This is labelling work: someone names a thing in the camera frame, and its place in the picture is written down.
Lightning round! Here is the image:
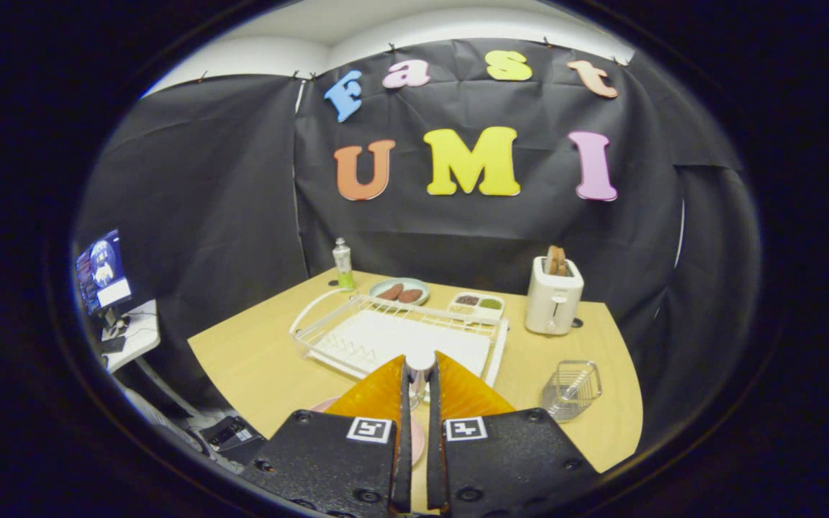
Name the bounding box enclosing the clear bottle with green liquid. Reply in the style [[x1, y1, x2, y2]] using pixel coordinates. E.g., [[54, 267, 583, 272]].
[[332, 237, 355, 291]]

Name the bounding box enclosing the clear wire basket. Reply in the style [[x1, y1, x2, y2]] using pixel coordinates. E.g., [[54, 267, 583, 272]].
[[540, 360, 602, 422]]

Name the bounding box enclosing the white toaster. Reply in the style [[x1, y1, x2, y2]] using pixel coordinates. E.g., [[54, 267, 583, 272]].
[[525, 255, 585, 336]]

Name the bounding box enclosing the black backdrop cloth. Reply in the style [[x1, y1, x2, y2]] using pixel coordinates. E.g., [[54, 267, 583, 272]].
[[73, 37, 764, 461]]

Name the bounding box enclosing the white wire dish rack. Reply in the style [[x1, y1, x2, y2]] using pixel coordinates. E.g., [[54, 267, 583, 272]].
[[289, 288, 510, 389]]

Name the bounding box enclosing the white divided tray of grains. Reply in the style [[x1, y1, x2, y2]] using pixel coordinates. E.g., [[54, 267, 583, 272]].
[[448, 291, 506, 322]]

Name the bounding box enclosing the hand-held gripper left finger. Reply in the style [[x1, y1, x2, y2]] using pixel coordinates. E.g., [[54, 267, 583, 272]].
[[242, 354, 413, 518]]

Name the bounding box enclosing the light blue plate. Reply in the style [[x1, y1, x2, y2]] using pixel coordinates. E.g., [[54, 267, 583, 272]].
[[369, 278, 430, 306]]

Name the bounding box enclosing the pink plate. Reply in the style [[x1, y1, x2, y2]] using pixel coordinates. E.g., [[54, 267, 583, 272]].
[[310, 396, 427, 467]]

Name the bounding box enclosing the black box device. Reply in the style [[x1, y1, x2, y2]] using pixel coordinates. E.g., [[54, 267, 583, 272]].
[[199, 415, 268, 465]]

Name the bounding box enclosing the white side desk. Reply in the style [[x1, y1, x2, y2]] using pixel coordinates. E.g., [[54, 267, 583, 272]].
[[101, 300, 161, 373]]

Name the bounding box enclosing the computer monitor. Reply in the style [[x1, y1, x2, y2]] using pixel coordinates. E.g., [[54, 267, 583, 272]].
[[75, 229, 133, 315]]

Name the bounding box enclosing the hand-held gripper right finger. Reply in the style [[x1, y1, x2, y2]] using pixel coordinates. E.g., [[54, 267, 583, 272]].
[[425, 351, 601, 515]]

